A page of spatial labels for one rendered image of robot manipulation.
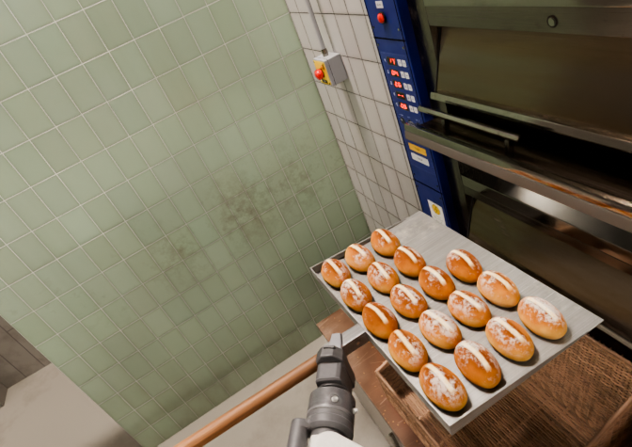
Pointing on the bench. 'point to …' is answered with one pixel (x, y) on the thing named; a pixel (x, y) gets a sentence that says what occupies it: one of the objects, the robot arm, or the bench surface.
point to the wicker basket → (612, 432)
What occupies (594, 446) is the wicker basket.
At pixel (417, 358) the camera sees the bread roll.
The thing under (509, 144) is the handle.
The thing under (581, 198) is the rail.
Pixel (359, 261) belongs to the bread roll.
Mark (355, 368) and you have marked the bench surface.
